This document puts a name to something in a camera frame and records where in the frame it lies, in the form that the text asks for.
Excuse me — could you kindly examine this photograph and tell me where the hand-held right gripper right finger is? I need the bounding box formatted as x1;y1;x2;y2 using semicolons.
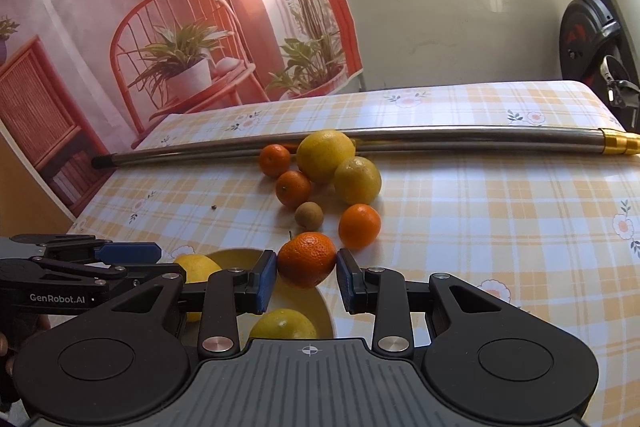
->
336;248;501;355

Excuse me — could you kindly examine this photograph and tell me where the orange tangerine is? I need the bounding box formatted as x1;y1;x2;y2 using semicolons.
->
338;203;382;251
277;232;337;289
258;143;292;178
275;170;313;208

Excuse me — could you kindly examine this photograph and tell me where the black exercise bike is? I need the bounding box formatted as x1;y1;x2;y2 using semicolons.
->
557;0;640;132

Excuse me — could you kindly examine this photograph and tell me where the yellow green orange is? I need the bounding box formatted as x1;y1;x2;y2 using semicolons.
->
333;156;383;206

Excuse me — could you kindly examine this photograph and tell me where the person's left hand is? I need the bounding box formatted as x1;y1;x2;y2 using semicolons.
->
0;313;53;408

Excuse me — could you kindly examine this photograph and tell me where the brown kiwi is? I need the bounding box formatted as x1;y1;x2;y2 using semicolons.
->
294;201;324;231

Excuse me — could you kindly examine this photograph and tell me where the yellow checked floral tablecloth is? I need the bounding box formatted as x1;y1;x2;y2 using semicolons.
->
65;80;640;408

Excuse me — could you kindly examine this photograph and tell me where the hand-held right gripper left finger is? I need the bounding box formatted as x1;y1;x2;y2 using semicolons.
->
112;251;277;356

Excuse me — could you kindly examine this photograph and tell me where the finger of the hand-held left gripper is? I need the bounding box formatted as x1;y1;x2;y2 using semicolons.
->
11;234;162;264
31;257;151;293

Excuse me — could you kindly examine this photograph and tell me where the large yellow lemon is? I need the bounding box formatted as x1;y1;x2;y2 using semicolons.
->
172;254;223;324
296;129;357;186

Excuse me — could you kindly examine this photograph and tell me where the cream round plate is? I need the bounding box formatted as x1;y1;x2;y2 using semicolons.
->
172;248;335;341

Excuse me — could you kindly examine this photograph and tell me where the green round citrus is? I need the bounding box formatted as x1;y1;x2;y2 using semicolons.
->
248;308;318;341

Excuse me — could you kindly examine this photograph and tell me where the steel pole with gold end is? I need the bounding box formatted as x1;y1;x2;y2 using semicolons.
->
92;125;640;170

